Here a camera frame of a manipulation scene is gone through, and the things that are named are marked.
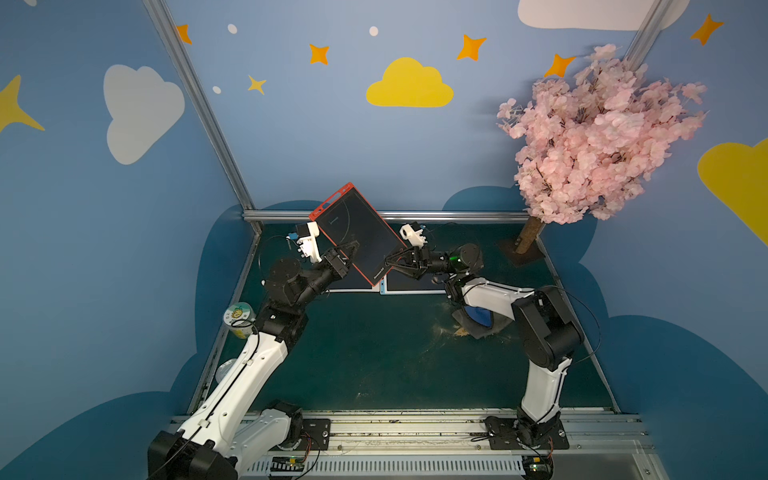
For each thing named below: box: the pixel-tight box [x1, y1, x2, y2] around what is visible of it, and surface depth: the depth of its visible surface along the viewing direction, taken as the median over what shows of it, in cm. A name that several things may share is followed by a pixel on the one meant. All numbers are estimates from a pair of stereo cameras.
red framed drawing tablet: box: [308, 182, 407, 287], surface depth 71 cm
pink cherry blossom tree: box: [496, 44, 707, 254], surface depth 74 cm
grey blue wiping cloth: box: [452, 306, 515, 339], surface depth 95 cm
